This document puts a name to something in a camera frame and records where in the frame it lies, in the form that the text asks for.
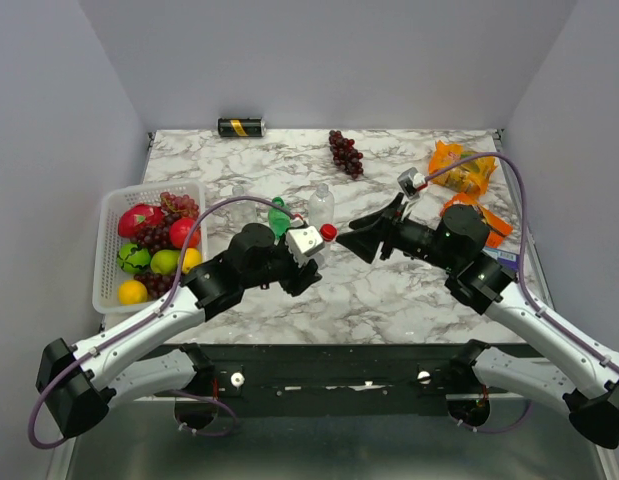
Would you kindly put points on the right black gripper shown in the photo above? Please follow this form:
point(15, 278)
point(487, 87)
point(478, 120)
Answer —
point(365, 243)

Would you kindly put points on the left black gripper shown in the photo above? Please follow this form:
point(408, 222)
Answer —
point(296, 284)

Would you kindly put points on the clear bottle red cap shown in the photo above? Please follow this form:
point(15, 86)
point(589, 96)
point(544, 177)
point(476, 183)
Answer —
point(323, 255)

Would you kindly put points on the clear bottle blue cap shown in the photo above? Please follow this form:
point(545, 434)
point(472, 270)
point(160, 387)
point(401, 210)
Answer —
point(321, 206)

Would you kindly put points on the green plastic bottle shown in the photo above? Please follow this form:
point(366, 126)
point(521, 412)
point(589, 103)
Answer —
point(279, 222)

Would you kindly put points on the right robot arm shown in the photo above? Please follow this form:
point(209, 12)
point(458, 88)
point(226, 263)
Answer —
point(582, 381)

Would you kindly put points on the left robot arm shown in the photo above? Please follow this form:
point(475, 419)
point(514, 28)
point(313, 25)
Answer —
point(79, 383)

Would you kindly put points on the dark grapes on table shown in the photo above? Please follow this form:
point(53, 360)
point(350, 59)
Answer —
point(345, 156)

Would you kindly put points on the orange snack bag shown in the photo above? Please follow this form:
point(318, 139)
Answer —
point(471, 178)

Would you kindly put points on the yellow lemon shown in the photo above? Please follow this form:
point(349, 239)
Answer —
point(192, 258)

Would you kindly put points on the orange razor package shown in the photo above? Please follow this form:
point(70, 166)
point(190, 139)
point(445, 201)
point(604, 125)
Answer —
point(499, 229)

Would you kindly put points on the red apple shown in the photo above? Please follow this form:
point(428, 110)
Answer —
point(183, 233)

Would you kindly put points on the purple small box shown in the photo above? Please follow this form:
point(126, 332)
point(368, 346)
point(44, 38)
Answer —
point(508, 259)

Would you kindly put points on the green pear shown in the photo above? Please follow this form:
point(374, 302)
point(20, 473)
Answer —
point(165, 262)

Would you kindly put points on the basket grapes lower bunch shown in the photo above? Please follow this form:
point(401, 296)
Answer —
point(156, 285)

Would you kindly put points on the basket grapes bunch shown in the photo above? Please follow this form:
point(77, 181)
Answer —
point(156, 285)
point(174, 208)

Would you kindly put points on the basket grapes upper bunch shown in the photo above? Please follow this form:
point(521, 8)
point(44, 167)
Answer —
point(174, 208)

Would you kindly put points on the black gold battery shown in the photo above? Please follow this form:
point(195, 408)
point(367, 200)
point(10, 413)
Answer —
point(241, 127)

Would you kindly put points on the green watermelon toy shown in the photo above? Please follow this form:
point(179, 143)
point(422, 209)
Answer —
point(133, 259)

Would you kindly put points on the orange fruit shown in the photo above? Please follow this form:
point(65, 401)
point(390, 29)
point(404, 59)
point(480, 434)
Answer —
point(132, 292)

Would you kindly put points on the red dragon fruit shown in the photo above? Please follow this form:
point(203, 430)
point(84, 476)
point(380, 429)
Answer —
point(138, 217)

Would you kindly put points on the white plastic basket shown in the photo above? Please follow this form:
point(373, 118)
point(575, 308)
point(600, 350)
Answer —
point(108, 276)

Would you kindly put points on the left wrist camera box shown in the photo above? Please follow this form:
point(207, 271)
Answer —
point(303, 243)

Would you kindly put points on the black mounting rail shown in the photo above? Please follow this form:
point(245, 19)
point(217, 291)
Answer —
point(275, 380)

